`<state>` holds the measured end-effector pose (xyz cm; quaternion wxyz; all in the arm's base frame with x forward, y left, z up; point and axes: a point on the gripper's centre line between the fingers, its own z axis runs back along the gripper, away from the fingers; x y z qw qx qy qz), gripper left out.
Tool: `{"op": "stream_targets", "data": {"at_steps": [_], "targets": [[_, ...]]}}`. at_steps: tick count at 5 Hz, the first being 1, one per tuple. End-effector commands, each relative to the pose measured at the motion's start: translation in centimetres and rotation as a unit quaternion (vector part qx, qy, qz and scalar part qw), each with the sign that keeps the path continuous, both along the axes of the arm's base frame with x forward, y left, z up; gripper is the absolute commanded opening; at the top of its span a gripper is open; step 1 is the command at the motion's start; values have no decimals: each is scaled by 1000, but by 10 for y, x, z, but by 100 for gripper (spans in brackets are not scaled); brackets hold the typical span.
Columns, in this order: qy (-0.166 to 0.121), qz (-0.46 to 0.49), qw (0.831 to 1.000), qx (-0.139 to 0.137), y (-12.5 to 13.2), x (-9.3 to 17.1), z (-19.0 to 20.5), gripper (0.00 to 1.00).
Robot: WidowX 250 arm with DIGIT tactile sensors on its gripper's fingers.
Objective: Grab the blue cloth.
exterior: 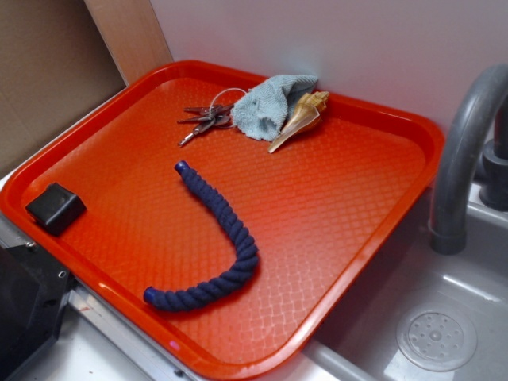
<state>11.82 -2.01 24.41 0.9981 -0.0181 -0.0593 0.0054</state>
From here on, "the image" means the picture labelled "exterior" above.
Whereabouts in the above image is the red plastic tray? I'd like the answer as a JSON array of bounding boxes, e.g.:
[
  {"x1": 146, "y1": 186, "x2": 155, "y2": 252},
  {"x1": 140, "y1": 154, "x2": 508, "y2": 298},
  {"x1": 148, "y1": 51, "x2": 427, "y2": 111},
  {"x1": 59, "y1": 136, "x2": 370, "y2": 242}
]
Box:
[{"x1": 1, "y1": 61, "x2": 444, "y2": 380}]

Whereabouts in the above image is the light wooden board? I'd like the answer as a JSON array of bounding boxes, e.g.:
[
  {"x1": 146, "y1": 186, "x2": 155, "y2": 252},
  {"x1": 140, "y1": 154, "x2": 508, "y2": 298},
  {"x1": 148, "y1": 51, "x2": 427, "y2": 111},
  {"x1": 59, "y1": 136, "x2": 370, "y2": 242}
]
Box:
[{"x1": 85, "y1": 0, "x2": 173, "y2": 86}]

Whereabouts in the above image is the light blue cloth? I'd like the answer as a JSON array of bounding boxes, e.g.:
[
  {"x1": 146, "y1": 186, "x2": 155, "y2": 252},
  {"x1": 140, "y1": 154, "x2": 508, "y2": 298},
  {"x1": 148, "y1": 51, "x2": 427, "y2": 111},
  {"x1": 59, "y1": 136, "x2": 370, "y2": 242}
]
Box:
[{"x1": 231, "y1": 75, "x2": 318, "y2": 141}]

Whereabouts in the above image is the brown cardboard panel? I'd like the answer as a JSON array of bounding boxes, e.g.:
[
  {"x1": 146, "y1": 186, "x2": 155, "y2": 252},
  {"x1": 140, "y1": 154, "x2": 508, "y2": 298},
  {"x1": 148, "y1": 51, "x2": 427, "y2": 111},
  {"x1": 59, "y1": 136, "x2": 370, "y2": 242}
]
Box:
[{"x1": 1, "y1": 1, "x2": 125, "y2": 175}]

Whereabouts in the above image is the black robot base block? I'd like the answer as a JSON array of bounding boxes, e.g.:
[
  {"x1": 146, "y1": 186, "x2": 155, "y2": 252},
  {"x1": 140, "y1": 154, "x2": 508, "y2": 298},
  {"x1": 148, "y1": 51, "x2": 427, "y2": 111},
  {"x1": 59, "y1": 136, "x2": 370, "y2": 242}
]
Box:
[{"x1": 1, "y1": 242, "x2": 74, "y2": 380}]

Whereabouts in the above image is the tan conch seashell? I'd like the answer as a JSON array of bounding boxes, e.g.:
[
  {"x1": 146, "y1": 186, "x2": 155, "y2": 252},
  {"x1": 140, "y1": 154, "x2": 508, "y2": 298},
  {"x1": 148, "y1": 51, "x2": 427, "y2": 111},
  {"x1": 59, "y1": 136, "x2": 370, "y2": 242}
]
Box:
[{"x1": 267, "y1": 91, "x2": 330, "y2": 153}]

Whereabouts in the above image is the grey sink basin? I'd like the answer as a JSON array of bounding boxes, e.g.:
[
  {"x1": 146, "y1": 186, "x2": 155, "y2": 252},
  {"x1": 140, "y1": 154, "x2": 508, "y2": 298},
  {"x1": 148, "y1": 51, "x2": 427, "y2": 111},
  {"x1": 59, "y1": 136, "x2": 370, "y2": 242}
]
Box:
[{"x1": 304, "y1": 195, "x2": 507, "y2": 380}]

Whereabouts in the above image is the round sink drain cover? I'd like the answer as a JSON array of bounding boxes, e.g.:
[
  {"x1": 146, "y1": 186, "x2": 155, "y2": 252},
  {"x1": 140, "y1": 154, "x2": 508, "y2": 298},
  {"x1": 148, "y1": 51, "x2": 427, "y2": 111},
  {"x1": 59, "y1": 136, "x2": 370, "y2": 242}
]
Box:
[{"x1": 396, "y1": 303, "x2": 478, "y2": 372}]

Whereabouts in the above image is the small black box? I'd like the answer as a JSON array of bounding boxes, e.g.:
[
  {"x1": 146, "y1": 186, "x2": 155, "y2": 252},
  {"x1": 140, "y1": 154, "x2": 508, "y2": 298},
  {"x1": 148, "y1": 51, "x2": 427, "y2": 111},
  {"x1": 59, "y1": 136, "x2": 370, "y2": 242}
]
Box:
[{"x1": 25, "y1": 183, "x2": 87, "y2": 237}]

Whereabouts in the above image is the grey curved faucet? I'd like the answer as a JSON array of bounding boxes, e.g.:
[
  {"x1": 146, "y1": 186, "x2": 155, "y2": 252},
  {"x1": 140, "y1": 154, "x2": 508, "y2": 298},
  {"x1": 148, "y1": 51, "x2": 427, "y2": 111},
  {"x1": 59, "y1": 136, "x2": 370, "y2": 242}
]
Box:
[{"x1": 429, "y1": 63, "x2": 507, "y2": 255}]

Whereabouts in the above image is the bunch of metal keys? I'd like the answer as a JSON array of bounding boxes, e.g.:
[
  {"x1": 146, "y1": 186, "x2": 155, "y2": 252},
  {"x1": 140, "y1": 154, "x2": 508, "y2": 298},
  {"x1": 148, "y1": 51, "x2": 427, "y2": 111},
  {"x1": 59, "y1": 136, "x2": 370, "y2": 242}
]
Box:
[{"x1": 177, "y1": 87, "x2": 247, "y2": 147}]

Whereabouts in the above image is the dark faucet handle post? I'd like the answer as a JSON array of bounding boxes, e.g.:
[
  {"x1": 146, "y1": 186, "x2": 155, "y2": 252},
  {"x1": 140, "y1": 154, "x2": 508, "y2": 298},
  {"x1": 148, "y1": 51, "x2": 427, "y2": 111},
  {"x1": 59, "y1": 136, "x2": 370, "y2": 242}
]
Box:
[{"x1": 479, "y1": 89, "x2": 507, "y2": 211}]

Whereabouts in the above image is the navy blue twisted rope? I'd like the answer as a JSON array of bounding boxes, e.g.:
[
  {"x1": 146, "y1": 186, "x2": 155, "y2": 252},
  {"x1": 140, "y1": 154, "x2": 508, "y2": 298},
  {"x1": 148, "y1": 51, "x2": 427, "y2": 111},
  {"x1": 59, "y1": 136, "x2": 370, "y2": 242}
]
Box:
[{"x1": 143, "y1": 160, "x2": 260, "y2": 313}]

